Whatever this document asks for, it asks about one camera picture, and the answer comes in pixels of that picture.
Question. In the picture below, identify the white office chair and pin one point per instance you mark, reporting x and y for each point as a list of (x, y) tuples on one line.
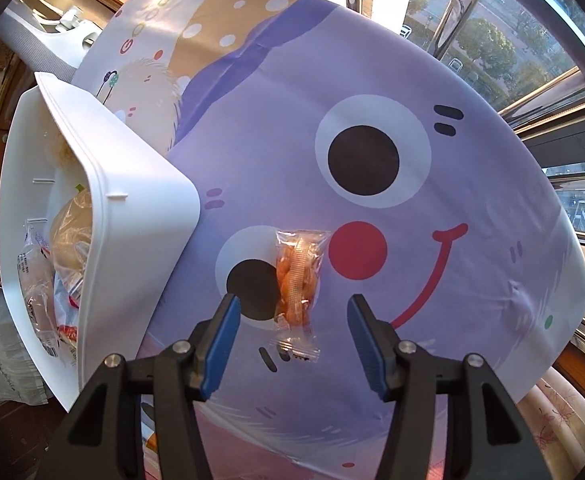
[(32, 45)]

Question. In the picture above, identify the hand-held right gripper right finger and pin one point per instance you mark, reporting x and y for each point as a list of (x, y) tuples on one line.
[(367, 345)]

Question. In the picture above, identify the large white red packet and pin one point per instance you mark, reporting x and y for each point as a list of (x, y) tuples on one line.
[(60, 342)]

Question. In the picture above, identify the clear bread packet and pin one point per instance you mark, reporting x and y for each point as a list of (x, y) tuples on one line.
[(72, 230)]

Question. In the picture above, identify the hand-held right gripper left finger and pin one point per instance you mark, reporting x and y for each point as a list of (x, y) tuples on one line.
[(220, 345)]

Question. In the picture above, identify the white plastic bin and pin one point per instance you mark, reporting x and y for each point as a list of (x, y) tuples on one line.
[(132, 220)]

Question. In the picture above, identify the cream floral bedding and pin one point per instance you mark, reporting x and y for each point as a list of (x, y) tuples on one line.
[(562, 410)]

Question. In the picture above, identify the clear orange snack packet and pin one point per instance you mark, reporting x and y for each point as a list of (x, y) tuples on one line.
[(295, 280)]

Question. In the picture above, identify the cartoon printed tablecloth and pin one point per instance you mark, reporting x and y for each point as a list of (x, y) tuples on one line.
[(422, 110)]

